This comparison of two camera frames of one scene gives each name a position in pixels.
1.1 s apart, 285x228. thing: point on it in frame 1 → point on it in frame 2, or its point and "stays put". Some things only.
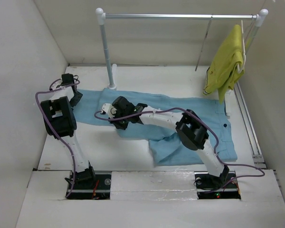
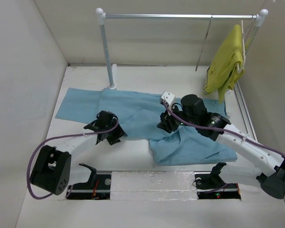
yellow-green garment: x=223 y=73 stays put
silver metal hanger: x=204 y=44 stays put
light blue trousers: x=167 y=148 stays put
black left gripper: x=76 y=100 → x=115 y=138
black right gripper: x=117 y=114 → x=166 y=118
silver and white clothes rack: x=260 y=18 stays put
